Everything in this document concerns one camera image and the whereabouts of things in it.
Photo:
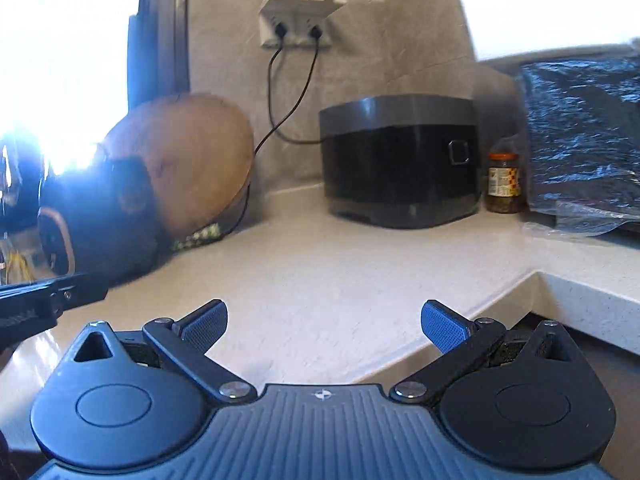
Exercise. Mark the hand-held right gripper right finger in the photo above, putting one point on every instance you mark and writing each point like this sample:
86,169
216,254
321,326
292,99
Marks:
442,327

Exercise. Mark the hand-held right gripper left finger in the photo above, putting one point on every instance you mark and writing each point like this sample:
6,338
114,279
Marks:
207,317

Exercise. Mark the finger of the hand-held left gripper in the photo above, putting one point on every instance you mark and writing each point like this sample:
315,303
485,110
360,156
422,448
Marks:
80,290

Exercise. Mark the green patterned cloth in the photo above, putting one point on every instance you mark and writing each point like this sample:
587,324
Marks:
197,237

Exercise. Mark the glass jar with orange lid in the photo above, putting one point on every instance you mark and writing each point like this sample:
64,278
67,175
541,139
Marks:
505,185

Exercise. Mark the round wooden cutting board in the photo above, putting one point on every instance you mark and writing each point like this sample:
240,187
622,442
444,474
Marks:
195,160

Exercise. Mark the black rice cooker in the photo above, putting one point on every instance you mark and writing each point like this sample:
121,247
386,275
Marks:
400,160

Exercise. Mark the plastic covered dark appliance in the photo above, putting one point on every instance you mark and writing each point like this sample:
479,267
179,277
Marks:
585,145

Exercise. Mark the dark window frame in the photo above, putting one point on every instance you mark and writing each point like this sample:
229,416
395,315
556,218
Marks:
165,25

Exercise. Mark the white wall outlet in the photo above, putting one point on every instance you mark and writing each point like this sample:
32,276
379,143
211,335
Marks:
300,15

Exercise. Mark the white wall cabinet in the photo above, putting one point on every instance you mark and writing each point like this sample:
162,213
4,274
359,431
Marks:
550,10

